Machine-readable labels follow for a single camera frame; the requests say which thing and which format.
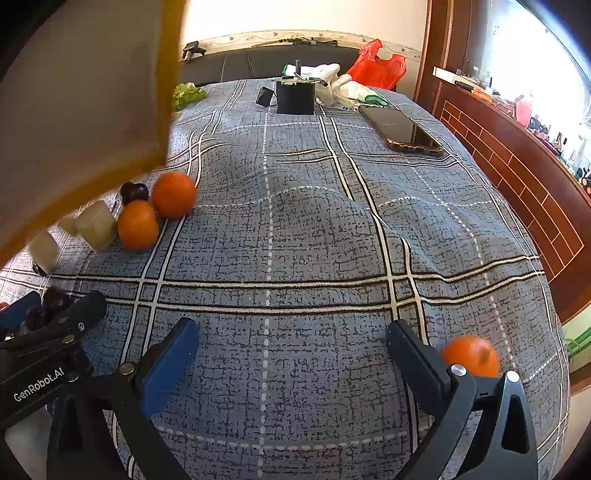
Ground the brick-pattern wooden cabinet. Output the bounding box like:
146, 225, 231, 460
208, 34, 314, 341
413, 0, 591, 324

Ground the orange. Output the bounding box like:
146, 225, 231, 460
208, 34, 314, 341
117, 200, 160, 252
151, 172, 197, 219
441, 335, 501, 379

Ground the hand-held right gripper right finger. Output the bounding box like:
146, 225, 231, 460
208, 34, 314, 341
386, 319, 540, 480

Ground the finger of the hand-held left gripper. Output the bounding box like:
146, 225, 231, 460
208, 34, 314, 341
18, 290, 108, 347
0, 291, 42, 332

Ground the black sofa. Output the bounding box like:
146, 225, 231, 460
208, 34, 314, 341
178, 44, 398, 93

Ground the pale green cube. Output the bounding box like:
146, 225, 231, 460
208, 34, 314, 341
28, 230, 60, 275
75, 200, 118, 253

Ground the dark red heart-shaped fruit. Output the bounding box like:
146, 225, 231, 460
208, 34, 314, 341
120, 181, 151, 206

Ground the red plastic bag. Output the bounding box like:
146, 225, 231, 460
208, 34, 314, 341
345, 39, 407, 92

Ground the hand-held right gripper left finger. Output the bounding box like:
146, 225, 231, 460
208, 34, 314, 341
46, 318, 200, 480

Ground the white plastic bag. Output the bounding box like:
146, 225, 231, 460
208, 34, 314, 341
283, 62, 391, 112

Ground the black cylindrical container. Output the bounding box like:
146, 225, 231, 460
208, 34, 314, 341
276, 59, 317, 114

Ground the green lettuce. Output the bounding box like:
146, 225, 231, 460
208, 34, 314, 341
172, 82, 208, 112

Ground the yellow cardboard box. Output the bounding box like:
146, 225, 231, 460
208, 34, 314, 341
0, 0, 188, 266

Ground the black smartphone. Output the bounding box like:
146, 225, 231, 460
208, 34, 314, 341
359, 105, 445, 158

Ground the blue plaid blanket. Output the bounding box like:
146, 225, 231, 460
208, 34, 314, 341
0, 78, 571, 480

